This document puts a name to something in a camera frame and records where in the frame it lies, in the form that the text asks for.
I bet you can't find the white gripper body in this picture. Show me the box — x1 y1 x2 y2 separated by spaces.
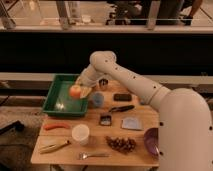
76 65 103 87

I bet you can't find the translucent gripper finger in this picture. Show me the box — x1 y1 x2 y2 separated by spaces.
80 86 92 98

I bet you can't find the orange apple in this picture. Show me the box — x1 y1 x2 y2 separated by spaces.
69 85 81 98

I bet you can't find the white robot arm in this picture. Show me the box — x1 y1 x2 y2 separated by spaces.
80 51 213 171

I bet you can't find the green plastic tray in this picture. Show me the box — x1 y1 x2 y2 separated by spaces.
43 74 88 117

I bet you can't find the light blue cup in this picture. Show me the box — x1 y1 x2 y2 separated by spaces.
92 92 104 108

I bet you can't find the black rectangular block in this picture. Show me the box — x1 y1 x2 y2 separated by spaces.
113 94 132 101

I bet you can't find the small black brush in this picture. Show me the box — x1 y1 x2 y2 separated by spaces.
99 114 112 126

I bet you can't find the white plastic cup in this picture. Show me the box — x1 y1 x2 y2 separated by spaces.
72 124 90 145

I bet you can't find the orange carrot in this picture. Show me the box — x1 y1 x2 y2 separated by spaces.
43 123 70 130

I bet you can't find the wooden table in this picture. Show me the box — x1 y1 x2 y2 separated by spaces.
31 81 158 167

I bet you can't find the grey blue cloth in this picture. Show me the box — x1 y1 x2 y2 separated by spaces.
121 117 142 130

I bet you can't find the metal fork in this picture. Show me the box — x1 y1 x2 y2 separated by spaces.
79 153 109 160

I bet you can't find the yellow banana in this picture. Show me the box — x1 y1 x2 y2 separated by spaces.
39 140 71 154

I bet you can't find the bunch of dark grapes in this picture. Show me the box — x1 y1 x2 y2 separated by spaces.
105 136 136 154

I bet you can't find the purple bowl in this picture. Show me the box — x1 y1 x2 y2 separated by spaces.
143 128 159 157

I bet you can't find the black handled tool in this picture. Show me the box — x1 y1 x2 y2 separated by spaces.
109 105 135 113

